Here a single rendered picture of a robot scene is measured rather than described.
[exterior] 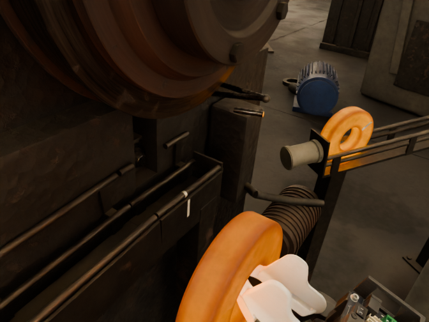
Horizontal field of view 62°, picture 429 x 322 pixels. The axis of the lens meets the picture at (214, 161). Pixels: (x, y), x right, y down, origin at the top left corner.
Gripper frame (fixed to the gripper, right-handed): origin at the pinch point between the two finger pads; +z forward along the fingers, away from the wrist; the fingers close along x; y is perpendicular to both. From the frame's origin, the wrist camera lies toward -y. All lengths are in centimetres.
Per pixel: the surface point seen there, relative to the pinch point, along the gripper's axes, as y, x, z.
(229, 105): -11.4, -42.0, 24.5
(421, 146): -14, -85, -16
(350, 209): -81, -136, -19
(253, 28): 12.9, -22.5, 17.7
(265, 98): 2.3, -28.0, 13.7
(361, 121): -9, -67, 0
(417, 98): -65, -287, -19
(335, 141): -14, -61, 2
